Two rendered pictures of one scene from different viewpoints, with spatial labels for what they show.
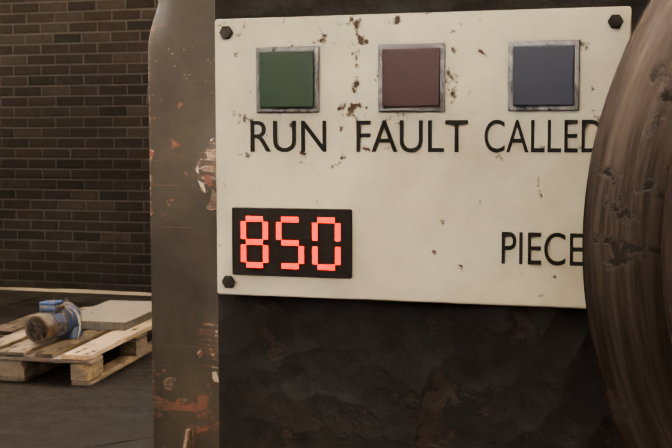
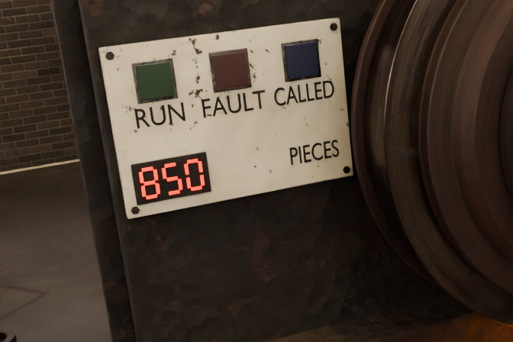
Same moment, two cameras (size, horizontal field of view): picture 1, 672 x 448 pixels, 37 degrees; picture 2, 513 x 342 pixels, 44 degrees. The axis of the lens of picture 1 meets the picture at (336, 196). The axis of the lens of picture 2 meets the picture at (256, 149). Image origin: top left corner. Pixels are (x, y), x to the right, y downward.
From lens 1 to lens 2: 0.28 m
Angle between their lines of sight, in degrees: 30
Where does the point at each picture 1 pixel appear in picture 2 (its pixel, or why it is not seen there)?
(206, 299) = not seen: outside the picture
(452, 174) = (259, 121)
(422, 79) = (238, 70)
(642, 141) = (406, 98)
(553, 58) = (306, 50)
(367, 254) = (217, 175)
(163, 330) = not seen: outside the picture
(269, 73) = (144, 79)
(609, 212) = (395, 136)
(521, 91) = (292, 70)
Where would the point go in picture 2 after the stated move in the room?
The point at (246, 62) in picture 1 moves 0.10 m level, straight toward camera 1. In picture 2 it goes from (126, 73) to (172, 74)
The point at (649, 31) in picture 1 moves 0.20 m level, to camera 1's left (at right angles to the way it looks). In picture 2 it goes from (404, 43) to (209, 76)
